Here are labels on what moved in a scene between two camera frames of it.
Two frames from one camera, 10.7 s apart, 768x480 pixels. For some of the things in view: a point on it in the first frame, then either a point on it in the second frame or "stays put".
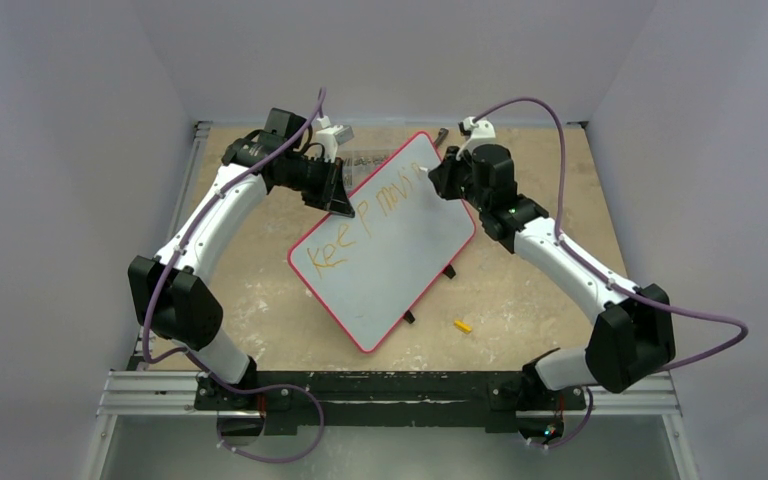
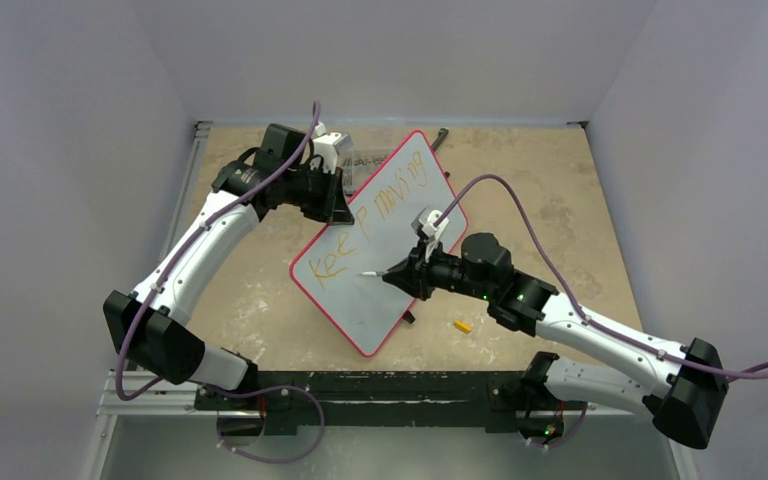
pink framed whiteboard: x=372 y=268 stays put
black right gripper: x=446 y=177 → x=417 y=275
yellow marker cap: x=463 y=326 stays put
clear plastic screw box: x=360 y=165 stays put
